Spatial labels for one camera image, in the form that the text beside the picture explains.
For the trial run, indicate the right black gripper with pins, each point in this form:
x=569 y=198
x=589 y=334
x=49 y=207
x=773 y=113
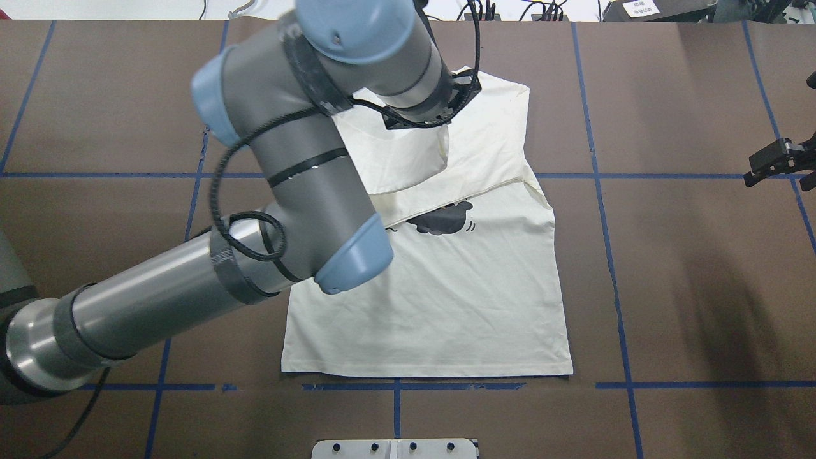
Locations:
x=772 y=160

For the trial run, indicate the cream long-sleeve shirt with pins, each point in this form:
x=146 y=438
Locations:
x=473 y=289

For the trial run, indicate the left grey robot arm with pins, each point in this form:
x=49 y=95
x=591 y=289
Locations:
x=286 y=201

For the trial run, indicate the black box with label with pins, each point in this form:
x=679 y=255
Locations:
x=655 y=11

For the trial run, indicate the black connector block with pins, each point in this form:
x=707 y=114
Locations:
x=478 y=10
x=544 y=11

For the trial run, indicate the white mounting column with base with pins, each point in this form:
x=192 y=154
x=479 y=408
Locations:
x=397 y=448

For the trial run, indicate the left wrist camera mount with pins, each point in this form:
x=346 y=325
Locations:
x=432 y=102

